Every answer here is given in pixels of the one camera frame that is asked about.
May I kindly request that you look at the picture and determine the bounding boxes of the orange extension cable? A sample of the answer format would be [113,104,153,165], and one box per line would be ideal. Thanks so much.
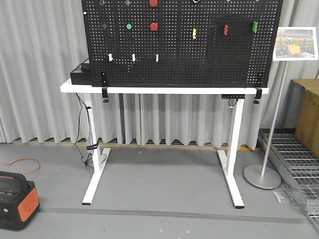
[0,157,41,176]

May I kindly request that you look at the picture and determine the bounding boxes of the black box on desk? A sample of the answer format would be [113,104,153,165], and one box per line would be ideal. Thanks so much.
[70,58,92,85]

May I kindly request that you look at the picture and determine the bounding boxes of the left black clamp bracket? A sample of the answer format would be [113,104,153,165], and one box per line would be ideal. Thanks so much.
[101,71,109,103]

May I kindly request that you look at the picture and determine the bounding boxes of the brown cardboard box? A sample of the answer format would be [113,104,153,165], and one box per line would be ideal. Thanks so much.
[293,79,319,157]

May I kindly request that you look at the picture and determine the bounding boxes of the metal floor grating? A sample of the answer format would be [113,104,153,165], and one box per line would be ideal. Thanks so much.
[269,128,319,232]

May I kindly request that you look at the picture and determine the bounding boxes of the black perforated pegboard panel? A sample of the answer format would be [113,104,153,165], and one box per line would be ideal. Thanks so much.
[82,0,283,88]

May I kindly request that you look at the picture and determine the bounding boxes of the desk control box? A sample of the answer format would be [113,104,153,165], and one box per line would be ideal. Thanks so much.
[221,94,245,109]

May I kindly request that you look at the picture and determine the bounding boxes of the silver sign stand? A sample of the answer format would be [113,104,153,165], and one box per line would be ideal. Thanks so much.
[243,61,289,190]

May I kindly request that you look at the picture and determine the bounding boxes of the green toggle handle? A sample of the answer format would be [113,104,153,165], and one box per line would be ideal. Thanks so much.
[252,21,259,33]

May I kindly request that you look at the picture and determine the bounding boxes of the yellow-white rocker switch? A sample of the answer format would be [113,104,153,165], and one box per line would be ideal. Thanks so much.
[108,53,113,61]

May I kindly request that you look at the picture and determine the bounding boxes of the white standing desk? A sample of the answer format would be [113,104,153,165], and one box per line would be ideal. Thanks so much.
[60,79,269,209]

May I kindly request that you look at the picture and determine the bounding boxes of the black orange power station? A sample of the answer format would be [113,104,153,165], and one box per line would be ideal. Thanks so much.
[0,171,40,231]

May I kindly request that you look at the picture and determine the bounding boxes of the lower red push button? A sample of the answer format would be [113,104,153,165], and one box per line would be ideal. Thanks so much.
[150,22,159,31]

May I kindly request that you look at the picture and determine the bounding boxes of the red push button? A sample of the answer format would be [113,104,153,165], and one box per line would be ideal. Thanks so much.
[149,0,159,7]
[150,22,159,31]

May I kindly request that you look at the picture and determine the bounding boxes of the yellow toggle handle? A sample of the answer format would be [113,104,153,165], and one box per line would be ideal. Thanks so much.
[192,28,197,39]

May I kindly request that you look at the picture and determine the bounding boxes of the right black clamp bracket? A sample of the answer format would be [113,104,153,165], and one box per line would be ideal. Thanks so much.
[253,72,264,105]

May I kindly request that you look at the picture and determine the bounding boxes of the upper red push button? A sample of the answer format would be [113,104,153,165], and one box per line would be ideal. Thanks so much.
[149,0,159,7]

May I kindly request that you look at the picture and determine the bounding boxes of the red toggle handle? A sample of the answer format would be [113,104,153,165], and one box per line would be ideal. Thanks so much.
[223,25,229,35]

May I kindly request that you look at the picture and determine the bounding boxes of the black clamp bracket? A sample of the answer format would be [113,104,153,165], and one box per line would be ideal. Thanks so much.
[253,72,264,105]
[101,71,109,103]

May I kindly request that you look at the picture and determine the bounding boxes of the black hanging cables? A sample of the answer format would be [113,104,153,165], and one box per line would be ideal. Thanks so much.
[74,93,110,168]

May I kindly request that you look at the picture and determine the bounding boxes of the framed picture sign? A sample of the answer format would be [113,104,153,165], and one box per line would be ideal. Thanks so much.
[273,26,319,61]

